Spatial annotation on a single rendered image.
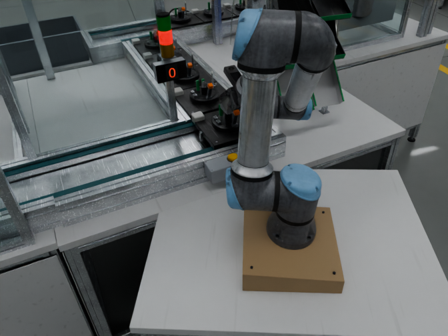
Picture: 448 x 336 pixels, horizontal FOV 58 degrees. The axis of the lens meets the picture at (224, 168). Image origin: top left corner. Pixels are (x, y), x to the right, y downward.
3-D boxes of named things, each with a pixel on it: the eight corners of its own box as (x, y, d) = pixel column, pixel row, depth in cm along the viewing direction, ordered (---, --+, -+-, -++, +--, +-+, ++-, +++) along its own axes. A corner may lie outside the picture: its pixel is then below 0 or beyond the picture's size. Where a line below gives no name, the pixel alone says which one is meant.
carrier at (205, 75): (217, 85, 201) (216, 61, 193) (171, 95, 193) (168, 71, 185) (199, 67, 218) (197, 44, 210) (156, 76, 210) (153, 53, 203)
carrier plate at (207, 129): (268, 134, 165) (268, 129, 163) (214, 150, 157) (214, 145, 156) (241, 108, 182) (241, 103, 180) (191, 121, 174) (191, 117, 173)
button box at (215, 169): (261, 168, 155) (262, 155, 151) (211, 185, 148) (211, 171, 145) (253, 158, 160) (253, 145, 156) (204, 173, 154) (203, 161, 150)
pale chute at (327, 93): (339, 104, 174) (344, 101, 170) (311, 109, 172) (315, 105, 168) (325, 43, 177) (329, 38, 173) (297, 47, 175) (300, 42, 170)
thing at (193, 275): (470, 345, 105) (474, 340, 103) (131, 333, 111) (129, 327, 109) (395, 175, 160) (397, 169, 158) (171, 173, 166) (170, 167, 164)
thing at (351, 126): (405, 135, 182) (406, 129, 180) (60, 252, 134) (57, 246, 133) (255, 36, 283) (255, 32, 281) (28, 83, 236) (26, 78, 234)
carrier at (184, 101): (239, 106, 183) (239, 81, 175) (190, 119, 175) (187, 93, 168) (217, 85, 200) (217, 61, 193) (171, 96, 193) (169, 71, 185)
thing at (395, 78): (417, 141, 321) (451, 33, 267) (299, 182, 286) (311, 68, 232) (360, 103, 370) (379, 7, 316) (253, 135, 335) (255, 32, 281)
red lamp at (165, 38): (175, 43, 149) (173, 30, 146) (162, 46, 147) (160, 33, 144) (170, 39, 152) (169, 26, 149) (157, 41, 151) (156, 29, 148)
